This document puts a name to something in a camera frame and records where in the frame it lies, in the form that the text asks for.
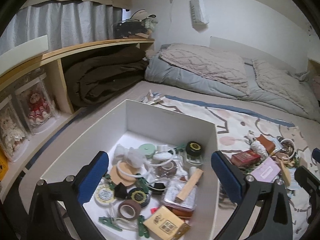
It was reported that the wooden heart block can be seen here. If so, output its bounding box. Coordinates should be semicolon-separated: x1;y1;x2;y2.
279;160;291;187

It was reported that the purple card booklet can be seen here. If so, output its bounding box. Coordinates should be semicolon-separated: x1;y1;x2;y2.
250;157;280;183

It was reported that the brown leather wallet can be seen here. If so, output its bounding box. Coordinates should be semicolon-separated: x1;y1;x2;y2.
256;134;276;154

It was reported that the cartoon print blanket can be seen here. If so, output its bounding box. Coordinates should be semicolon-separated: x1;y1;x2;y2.
142;92;319;239

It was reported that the brown tape roll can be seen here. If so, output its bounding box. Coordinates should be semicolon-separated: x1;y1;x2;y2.
118;199;141;221

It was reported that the red brown carton box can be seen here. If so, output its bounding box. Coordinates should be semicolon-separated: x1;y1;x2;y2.
231;150;261;167

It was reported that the right beige pillow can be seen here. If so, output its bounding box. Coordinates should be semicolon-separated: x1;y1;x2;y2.
253;60;319;121

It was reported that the beige pillow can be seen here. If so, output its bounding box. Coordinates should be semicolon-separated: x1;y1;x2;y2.
159;43;248;94
253;60;319;121

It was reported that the red dressed doll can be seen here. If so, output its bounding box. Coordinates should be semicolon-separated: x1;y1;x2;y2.
28;90;52;127

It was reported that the white shoe box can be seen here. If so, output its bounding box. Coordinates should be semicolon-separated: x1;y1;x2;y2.
28;100;219;239

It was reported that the green round lid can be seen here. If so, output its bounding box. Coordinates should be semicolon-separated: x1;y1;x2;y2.
138;144;156;159

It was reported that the wooden stick block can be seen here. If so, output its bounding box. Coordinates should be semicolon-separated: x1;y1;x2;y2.
175;168;203;202

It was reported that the yellow printed box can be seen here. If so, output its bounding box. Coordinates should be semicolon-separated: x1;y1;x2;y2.
143;206;191;239

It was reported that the wooden shelf unit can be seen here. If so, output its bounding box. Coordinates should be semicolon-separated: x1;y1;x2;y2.
1;38;155;201

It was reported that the black yellow round tin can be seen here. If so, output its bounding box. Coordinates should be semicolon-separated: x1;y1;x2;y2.
185;141;203;157

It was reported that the dark brown folded blanket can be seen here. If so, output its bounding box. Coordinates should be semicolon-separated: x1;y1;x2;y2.
65;46;148;107

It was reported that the left beige pillow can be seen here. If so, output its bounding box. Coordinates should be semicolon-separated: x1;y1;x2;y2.
159;43;248;94

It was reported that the grey duvet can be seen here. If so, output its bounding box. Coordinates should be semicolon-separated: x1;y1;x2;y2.
145;43;319;121

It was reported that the grey curtain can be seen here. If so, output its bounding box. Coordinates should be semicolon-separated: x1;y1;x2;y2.
1;1;123;54

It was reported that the white hanging paper bag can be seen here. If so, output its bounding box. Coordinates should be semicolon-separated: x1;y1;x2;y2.
190;0;209;25

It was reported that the white cap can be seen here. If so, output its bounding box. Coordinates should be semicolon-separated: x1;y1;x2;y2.
130;9;156;22

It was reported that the white knitted rope item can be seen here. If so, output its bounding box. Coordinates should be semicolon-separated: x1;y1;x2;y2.
245;131;268;160

